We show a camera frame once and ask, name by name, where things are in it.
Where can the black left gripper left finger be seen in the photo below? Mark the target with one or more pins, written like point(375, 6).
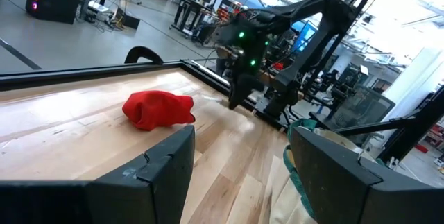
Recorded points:
point(138, 189)

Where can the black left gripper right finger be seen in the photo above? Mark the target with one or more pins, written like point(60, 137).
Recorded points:
point(347, 196)

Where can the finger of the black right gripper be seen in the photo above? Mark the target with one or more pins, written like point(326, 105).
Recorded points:
point(255, 84)
point(237, 92)

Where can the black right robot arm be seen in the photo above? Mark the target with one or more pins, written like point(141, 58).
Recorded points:
point(326, 19)

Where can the lit computer monitor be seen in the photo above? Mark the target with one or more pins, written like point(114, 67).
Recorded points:
point(305, 36)

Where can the black workbench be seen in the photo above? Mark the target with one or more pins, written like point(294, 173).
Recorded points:
point(194, 9)

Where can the black mesh office chair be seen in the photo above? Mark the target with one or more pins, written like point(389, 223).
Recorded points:
point(360, 109)

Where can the black floor box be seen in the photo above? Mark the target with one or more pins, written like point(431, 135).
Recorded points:
point(128, 19)

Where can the white floor device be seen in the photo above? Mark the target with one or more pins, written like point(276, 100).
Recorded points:
point(98, 7)

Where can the black aluminium table frame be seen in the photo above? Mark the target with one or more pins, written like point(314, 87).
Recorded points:
point(86, 73)

